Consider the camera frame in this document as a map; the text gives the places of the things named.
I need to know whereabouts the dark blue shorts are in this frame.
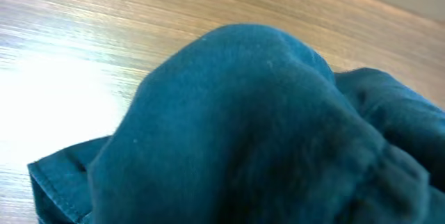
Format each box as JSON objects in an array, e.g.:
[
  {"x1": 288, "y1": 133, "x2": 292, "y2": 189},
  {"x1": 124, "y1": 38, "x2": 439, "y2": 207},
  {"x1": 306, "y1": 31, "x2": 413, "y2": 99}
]
[{"x1": 29, "y1": 24, "x2": 444, "y2": 224}]

